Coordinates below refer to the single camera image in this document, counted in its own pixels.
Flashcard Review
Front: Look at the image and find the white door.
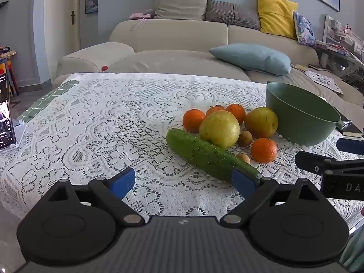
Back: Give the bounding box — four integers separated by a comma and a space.
43, 0, 81, 54

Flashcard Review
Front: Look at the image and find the green bowl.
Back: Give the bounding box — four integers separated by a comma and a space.
266, 82, 346, 146

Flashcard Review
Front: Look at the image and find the green cucumber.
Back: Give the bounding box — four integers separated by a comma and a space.
166, 129, 260, 183

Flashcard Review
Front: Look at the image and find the pink item with cord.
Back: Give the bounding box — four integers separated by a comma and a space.
129, 10, 155, 20

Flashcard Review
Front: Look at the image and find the light teal cloth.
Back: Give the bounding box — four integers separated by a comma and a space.
340, 227, 364, 273

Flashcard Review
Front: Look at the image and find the black smartphone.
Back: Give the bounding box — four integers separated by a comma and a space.
0, 73, 17, 151

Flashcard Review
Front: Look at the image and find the blue floral cushion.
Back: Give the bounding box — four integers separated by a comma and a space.
293, 11, 317, 47

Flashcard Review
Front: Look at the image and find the large yellow-green pear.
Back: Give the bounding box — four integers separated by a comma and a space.
199, 110, 241, 150

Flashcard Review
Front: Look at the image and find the orange tangerine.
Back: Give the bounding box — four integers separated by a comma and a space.
182, 109, 206, 134
225, 104, 246, 124
251, 137, 278, 163
205, 105, 226, 117

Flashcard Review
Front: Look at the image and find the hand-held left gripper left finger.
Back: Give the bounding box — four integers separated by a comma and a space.
45, 167, 145, 226

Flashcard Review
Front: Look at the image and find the grey checked cushion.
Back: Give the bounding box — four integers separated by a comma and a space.
205, 0, 261, 30

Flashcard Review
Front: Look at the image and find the printed paper sheet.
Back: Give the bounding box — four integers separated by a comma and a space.
305, 69, 344, 94

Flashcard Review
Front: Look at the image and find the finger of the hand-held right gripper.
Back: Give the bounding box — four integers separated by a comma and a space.
295, 151, 364, 176
336, 138, 364, 156

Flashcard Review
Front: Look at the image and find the cluttered grey rack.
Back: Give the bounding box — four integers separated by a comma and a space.
316, 14, 364, 80

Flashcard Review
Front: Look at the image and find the golden yellow pear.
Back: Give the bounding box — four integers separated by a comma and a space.
244, 107, 278, 139

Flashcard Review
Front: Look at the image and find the light blue cushion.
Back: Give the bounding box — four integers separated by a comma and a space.
209, 43, 292, 76

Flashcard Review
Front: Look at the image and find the beige sofa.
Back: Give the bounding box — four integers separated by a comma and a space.
53, 20, 364, 109

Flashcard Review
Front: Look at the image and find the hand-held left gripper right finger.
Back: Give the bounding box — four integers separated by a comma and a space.
220, 169, 319, 228

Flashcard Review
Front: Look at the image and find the white lace tablecloth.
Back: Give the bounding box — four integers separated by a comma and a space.
0, 72, 364, 228

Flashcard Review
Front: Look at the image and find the yellow cushion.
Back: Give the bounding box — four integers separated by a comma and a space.
257, 0, 299, 40

